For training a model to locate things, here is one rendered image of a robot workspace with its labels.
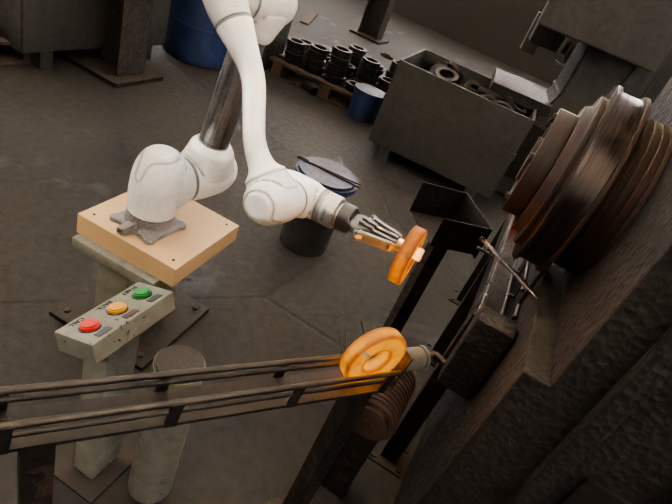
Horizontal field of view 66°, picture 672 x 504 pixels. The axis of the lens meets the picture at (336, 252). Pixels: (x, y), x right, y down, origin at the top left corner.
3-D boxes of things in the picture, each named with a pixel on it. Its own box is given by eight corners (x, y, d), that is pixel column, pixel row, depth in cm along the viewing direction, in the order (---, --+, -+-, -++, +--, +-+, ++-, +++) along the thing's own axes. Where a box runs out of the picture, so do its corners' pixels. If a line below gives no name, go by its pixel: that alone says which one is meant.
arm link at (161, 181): (114, 201, 166) (122, 140, 155) (161, 190, 180) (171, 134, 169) (146, 228, 160) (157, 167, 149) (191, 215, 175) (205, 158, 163)
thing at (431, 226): (398, 319, 246) (467, 192, 208) (412, 362, 225) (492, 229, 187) (358, 313, 240) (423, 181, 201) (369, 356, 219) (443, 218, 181)
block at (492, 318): (477, 386, 140) (522, 324, 128) (471, 404, 134) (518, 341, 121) (442, 365, 143) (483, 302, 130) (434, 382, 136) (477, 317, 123)
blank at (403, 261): (433, 223, 133) (421, 218, 134) (417, 241, 120) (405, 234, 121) (409, 273, 140) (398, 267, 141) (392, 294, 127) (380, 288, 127)
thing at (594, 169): (542, 230, 159) (640, 85, 134) (524, 300, 121) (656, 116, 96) (523, 220, 161) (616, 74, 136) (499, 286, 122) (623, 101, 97)
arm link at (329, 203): (308, 225, 134) (328, 235, 133) (317, 195, 129) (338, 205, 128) (323, 214, 142) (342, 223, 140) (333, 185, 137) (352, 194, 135)
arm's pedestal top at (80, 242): (71, 246, 167) (71, 236, 165) (138, 211, 194) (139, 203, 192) (151, 293, 163) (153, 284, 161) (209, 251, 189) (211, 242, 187)
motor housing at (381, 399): (358, 476, 171) (426, 370, 143) (330, 531, 153) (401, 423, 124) (325, 454, 174) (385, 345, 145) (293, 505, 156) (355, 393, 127)
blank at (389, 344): (365, 392, 120) (358, 380, 122) (416, 350, 119) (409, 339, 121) (333, 375, 108) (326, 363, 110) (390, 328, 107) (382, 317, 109)
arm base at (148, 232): (97, 222, 164) (98, 207, 161) (148, 202, 182) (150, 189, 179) (140, 251, 160) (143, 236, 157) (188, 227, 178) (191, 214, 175)
